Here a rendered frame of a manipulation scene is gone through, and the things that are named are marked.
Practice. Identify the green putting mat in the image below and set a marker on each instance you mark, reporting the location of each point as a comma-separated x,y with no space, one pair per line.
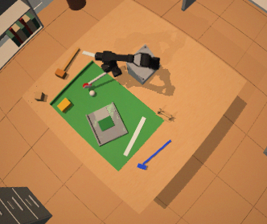
128,106

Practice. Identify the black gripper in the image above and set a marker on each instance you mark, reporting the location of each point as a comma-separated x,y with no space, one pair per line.
115,69

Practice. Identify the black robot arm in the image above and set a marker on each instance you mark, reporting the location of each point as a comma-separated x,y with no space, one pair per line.
108,57

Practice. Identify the blue golf putter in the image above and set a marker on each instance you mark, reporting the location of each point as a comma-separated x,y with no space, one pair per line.
144,166

